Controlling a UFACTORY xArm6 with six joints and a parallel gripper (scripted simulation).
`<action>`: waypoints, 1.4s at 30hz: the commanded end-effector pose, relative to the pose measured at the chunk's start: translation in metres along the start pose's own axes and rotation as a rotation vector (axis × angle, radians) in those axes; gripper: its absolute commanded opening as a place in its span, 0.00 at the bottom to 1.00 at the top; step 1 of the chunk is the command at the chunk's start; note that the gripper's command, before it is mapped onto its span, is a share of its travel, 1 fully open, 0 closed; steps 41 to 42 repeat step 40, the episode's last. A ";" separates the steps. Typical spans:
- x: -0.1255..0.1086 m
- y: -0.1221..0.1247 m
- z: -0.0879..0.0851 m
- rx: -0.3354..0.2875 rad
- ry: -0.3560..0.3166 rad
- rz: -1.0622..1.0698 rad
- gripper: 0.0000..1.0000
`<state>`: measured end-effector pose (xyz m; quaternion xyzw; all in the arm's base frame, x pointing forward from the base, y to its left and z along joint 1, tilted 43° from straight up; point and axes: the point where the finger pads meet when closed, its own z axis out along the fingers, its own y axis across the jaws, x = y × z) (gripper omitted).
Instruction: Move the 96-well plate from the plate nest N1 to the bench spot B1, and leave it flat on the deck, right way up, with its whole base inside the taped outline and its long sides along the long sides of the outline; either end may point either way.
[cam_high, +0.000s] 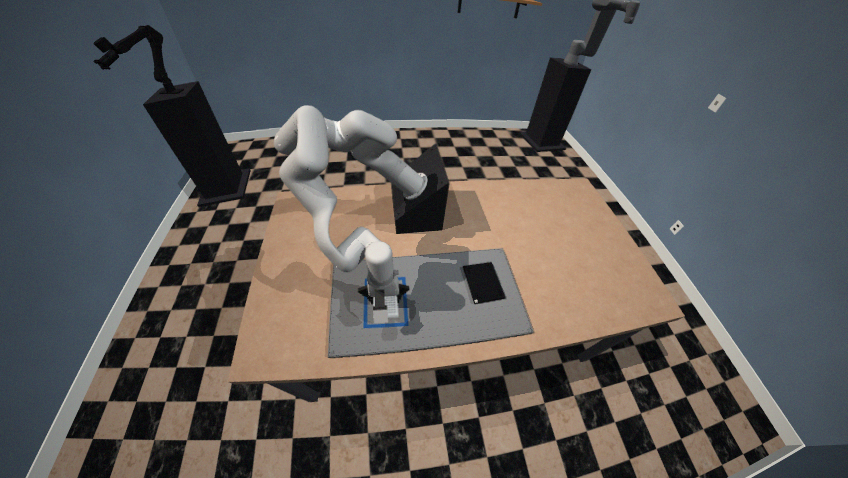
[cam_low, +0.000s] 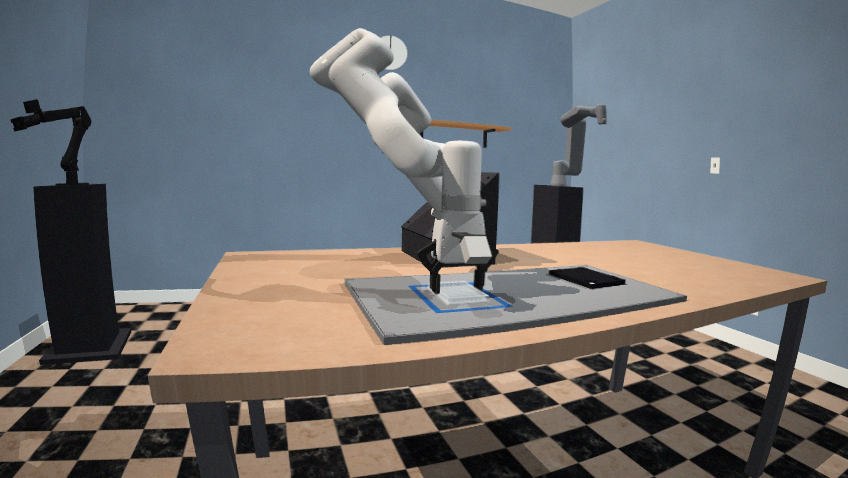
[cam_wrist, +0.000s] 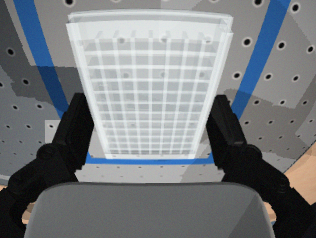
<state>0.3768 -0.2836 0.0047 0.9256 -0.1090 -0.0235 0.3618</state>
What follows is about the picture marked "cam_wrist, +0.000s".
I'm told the blue tape outline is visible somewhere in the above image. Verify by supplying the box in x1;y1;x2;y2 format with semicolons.
13;0;291;165

